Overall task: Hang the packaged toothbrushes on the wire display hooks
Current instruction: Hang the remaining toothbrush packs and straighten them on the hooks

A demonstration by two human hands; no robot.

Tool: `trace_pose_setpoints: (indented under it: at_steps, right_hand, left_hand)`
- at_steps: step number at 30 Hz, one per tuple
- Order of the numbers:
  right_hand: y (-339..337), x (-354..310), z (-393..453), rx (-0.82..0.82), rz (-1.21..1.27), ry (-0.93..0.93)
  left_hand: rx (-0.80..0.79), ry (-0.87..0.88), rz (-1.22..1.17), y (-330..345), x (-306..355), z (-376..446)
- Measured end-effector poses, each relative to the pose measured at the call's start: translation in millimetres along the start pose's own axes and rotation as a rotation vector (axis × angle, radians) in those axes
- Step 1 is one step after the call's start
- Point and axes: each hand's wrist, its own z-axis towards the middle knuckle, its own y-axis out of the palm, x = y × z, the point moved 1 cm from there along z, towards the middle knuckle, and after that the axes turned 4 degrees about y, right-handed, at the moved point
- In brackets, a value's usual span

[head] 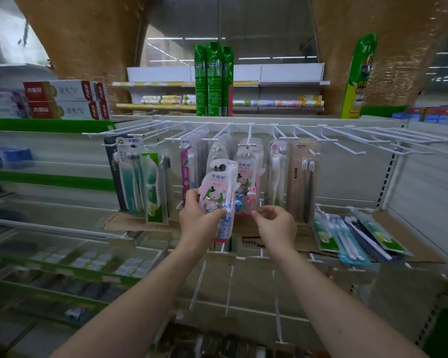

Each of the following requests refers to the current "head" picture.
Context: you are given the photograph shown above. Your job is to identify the blue product box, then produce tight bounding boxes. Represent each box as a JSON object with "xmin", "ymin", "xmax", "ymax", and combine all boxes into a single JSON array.
[{"xmin": 0, "ymin": 147, "xmax": 34, "ymax": 169}]

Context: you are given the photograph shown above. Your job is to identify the person's left forearm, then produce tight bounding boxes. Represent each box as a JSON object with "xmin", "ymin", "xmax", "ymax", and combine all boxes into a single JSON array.
[{"xmin": 50, "ymin": 242, "xmax": 210, "ymax": 358}]

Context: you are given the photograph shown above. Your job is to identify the green spray can red side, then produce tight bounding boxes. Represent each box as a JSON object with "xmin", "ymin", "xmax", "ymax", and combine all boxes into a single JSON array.
[{"xmin": 222, "ymin": 46, "xmax": 235, "ymax": 117}]

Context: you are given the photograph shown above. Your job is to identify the kids toothbrush pack blue toy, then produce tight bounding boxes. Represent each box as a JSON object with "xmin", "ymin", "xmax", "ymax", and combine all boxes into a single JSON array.
[
  {"xmin": 234, "ymin": 137, "xmax": 266, "ymax": 216},
  {"xmin": 198, "ymin": 159, "xmax": 241, "ymax": 243}
]

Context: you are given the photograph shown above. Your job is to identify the person's left hand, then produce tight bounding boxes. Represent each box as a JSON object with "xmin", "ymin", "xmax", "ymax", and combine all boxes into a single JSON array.
[{"xmin": 178, "ymin": 189, "xmax": 227, "ymax": 254}]

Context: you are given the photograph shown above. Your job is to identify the pink label toothbrush pack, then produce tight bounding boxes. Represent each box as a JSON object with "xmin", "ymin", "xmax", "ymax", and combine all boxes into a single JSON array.
[{"xmin": 180, "ymin": 139, "xmax": 199, "ymax": 206}]

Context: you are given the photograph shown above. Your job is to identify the teal twin toothbrush pack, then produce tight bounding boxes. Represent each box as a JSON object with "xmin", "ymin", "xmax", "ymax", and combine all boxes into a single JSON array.
[
  {"xmin": 115, "ymin": 137, "xmax": 143, "ymax": 216},
  {"xmin": 327, "ymin": 214, "xmax": 373, "ymax": 266}
]

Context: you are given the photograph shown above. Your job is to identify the beige twin toothbrush pack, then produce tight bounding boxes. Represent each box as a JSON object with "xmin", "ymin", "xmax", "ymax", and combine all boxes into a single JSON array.
[{"xmin": 286, "ymin": 139, "xmax": 322, "ymax": 223}]

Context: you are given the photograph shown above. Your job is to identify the green yellow spray can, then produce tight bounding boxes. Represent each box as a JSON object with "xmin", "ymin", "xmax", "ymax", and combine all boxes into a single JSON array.
[{"xmin": 340, "ymin": 33, "xmax": 378, "ymax": 119}]

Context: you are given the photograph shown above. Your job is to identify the green label toothbrush pack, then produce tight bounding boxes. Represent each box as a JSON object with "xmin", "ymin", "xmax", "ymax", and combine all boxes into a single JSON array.
[
  {"xmin": 312, "ymin": 212, "xmax": 341, "ymax": 254},
  {"xmin": 141, "ymin": 151, "xmax": 170, "ymax": 225},
  {"xmin": 349, "ymin": 208, "xmax": 414, "ymax": 257}
]

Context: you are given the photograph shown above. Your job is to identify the clear green toothbrush pack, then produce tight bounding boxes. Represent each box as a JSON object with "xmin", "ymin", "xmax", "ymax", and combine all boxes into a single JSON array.
[{"xmin": 274, "ymin": 152, "xmax": 289, "ymax": 207}]

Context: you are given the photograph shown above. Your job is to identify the clear pink-topped toothbrush pack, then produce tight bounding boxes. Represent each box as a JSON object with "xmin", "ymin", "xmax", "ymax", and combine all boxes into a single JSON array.
[{"xmin": 267, "ymin": 139, "xmax": 286, "ymax": 205}]

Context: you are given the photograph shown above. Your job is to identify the person's right forearm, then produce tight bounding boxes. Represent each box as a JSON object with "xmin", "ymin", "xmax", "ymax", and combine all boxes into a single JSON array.
[{"xmin": 276, "ymin": 249, "xmax": 430, "ymax": 358}]

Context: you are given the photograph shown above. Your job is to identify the row of colourful wrap rolls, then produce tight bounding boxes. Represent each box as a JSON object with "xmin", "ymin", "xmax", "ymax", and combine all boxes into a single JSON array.
[{"xmin": 141, "ymin": 94, "xmax": 325, "ymax": 107}]

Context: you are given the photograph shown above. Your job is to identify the brown cardboard tray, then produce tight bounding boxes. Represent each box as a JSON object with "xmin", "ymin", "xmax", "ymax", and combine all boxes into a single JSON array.
[{"xmin": 104, "ymin": 210, "xmax": 448, "ymax": 264}]

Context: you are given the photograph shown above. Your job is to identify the woven brown column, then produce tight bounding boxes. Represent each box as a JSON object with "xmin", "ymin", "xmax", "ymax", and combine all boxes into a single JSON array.
[
  {"xmin": 11, "ymin": 0, "xmax": 146, "ymax": 85},
  {"xmin": 310, "ymin": 0, "xmax": 448, "ymax": 116}
]

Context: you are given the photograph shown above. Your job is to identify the white purple toothpaste box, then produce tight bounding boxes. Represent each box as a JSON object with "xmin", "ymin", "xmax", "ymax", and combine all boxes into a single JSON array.
[
  {"xmin": 0, "ymin": 104, "xmax": 32, "ymax": 119},
  {"xmin": 0, "ymin": 91, "xmax": 27, "ymax": 105}
]

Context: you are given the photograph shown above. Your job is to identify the tall green spray can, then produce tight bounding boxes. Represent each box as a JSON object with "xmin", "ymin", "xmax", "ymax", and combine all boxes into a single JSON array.
[
  {"xmin": 194, "ymin": 44, "xmax": 209, "ymax": 117},
  {"xmin": 207, "ymin": 41, "xmax": 224, "ymax": 117}
]

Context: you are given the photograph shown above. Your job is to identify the person's right hand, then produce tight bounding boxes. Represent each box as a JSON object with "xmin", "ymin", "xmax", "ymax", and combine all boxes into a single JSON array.
[{"xmin": 251, "ymin": 205, "xmax": 298, "ymax": 256}]

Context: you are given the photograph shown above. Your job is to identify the white shelf unit yellow strips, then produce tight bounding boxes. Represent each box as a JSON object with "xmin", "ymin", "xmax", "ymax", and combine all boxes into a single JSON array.
[{"xmin": 112, "ymin": 63, "xmax": 331, "ymax": 114}]

